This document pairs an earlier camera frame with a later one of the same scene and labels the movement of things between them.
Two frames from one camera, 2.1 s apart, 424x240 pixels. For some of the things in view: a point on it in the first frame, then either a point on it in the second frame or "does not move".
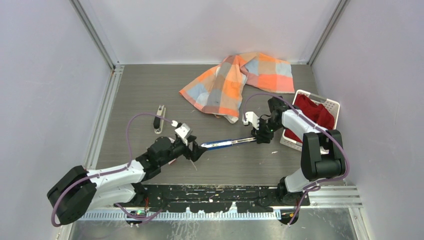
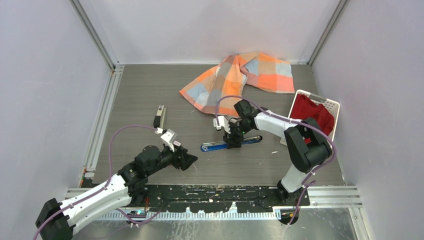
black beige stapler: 158,122 does not move
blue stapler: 210,145 does not move
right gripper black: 261,136 -> 229,138
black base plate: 213,198 does not move
